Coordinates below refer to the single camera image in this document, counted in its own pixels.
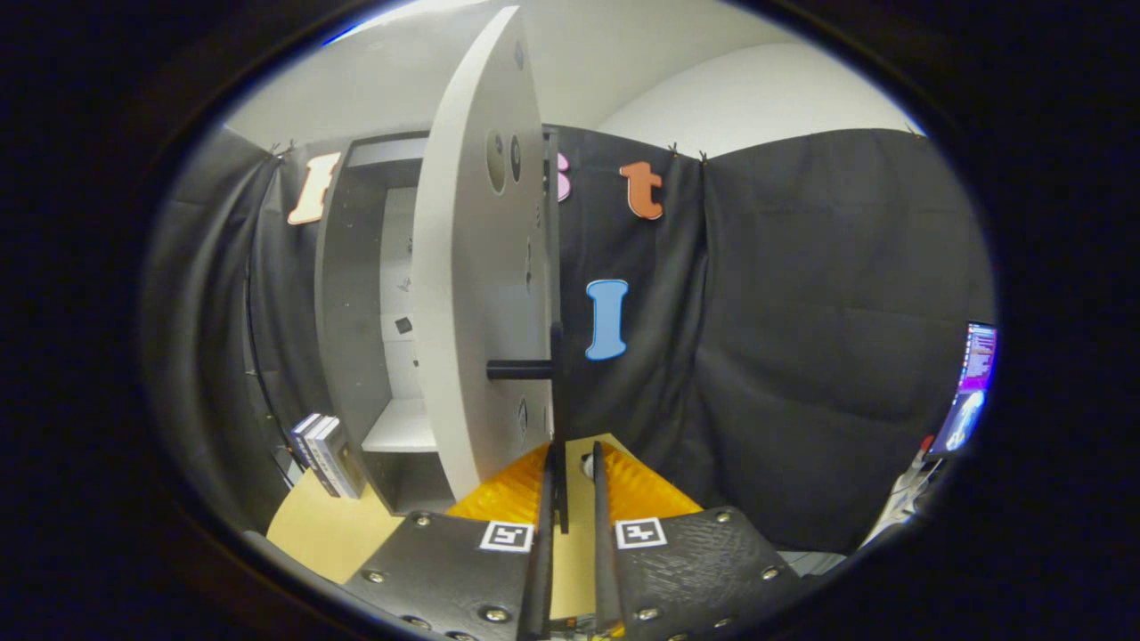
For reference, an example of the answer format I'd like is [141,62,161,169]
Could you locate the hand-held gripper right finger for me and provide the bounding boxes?
[590,441,807,641]

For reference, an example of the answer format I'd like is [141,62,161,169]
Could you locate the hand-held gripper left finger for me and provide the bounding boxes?
[343,442,558,641]

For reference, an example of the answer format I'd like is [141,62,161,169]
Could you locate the black door handle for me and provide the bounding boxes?
[486,320,571,535]

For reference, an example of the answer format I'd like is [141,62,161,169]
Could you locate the white cabinet door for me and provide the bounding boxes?
[411,7,558,504]

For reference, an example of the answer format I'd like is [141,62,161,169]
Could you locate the white cabinet shelf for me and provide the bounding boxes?
[361,398,437,453]

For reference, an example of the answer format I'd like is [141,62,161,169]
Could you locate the grey cabinet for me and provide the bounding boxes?
[313,132,558,517]

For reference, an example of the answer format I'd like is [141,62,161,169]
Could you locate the black backdrop cloth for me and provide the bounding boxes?
[142,125,997,553]

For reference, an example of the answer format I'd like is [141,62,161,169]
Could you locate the computer monitor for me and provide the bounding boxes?
[926,320,998,459]

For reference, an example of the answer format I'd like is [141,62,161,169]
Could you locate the thin black cable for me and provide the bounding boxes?
[243,258,295,464]

